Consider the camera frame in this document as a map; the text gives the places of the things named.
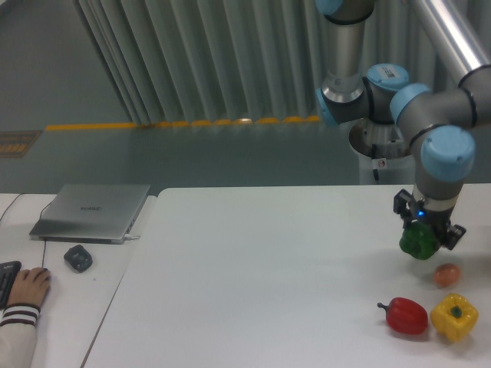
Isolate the black mouse cable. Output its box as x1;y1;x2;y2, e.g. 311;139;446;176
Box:
40;202;53;269

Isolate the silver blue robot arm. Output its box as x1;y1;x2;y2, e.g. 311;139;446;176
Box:
316;1;490;260

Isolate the striped cuff white sleeve forearm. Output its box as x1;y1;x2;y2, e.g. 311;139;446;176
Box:
1;304;41;367

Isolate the yellow bell pepper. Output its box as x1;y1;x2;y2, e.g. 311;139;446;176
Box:
430;293;479;342

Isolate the red bell pepper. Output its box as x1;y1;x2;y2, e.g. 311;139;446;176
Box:
377;297;428;335

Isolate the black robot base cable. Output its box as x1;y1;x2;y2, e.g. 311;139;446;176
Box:
371;143;381;182

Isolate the person's right hand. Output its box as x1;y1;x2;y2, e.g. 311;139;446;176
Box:
7;268;51;308

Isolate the grey pleated curtain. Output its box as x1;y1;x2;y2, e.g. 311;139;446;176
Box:
72;0;491;128

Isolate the thin black desk cable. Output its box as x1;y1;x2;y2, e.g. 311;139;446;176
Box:
0;192;25;225

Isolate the white laptop plug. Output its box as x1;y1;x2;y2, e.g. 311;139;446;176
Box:
124;234;140;241

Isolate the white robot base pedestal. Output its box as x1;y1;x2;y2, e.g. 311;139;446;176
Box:
348;118;415;185

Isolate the brown egg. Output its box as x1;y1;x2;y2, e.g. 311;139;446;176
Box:
433;263;461;288

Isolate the small black device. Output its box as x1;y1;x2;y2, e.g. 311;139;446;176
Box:
64;245;93;273

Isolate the silver closed laptop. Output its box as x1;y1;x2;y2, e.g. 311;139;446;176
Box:
29;184;150;244

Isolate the black keyboard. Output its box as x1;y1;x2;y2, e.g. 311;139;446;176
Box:
0;261;21;310

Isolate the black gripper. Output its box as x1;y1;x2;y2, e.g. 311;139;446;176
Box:
393;189;466;250

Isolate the green bell pepper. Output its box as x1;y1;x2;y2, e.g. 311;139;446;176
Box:
399;222;440;261

